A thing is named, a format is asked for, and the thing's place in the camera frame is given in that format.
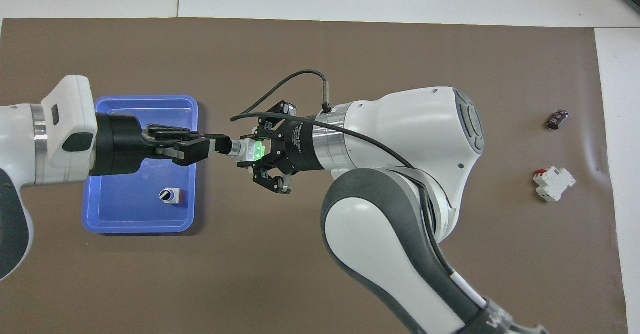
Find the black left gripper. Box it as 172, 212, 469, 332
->
90, 113, 232, 177

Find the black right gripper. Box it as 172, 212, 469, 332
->
239, 101, 324, 195

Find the switch with green back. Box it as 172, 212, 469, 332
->
215, 136, 267, 165

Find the blue plastic tray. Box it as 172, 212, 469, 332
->
81, 94, 199, 234

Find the brown table mat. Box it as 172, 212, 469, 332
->
0, 18, 630, 334

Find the white circuit breaker red lever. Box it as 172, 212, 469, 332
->
533, 166, 577, 202

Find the small dark red component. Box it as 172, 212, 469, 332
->
546, 109, 571, 130

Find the switch with red back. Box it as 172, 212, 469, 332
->
159, 187, 188, 205

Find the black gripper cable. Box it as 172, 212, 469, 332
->
230, 70, 488, 309

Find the black velcro strap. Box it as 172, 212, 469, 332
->
475, 301, 531, 334

